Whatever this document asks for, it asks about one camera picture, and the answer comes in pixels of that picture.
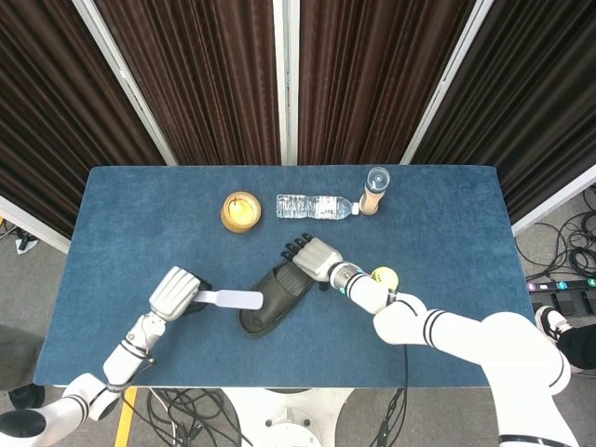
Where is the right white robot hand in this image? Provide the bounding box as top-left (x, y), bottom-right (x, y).
top-left (280, 232), bottom-right (345, 284)

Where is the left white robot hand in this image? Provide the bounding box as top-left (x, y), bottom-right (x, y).
top-left (147, 265), bottom-right (214, 323)

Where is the white brush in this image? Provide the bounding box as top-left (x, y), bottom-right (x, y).
top-left (192, 289), bottom-right (264, 310)

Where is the black rubber slipper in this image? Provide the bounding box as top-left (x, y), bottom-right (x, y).
top-left (238, 260), bottom-right (316, 336)

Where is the clear plastic water bottle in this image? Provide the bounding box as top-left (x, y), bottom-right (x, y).
top-left (276, 194), bottom-right (361, 220)

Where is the yellow printed ball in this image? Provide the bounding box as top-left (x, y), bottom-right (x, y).
top-left (370, 265), bottom-right (400, 291)

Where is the tall glass with tan sleeve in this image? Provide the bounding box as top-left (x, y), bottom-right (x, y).
top-left (359, 166), bottom-right (391, 216)

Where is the amber glass cup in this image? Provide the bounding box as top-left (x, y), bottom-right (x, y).
top-left (220, 191), bottom-right (263, 234)

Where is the yellow floor tape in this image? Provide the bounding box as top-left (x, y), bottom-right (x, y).
top-left (114, 386), bottom-right (140, 447)

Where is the blue table mat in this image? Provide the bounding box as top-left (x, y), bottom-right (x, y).
top-left (33, 165), bottom-right (553, 388)

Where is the brown curtain partition panel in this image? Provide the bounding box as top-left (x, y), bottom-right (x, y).
top-left (400, 0), bottom-right (596, 237)
top-left (92, 0), bottom-right (299, 167)
top-left (0, 0), bottom-right (178, 255)
top-left (297, 0), bottom-right (479, 167)

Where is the white and black sneaker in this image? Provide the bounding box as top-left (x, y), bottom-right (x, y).
top-left (535, 305), bottom-right (567, 345)

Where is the black trouser leg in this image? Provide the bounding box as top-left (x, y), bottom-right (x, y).
top-left (556, 323), bottom-right (596, 374)

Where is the black floor cable bundle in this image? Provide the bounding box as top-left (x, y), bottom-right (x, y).
top-left (146, 387), bottom-right (252, 447)

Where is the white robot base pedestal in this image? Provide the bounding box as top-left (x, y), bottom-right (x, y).
top-left (224, 387), bottom-right (356, 447)

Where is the thin black hanging cable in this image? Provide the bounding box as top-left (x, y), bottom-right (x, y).
top-left (371, 387), bottom-right (407, 447)

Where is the black floor cable tangle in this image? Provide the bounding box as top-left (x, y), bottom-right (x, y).
top-left (514, 184), bottom-right (596, 285)

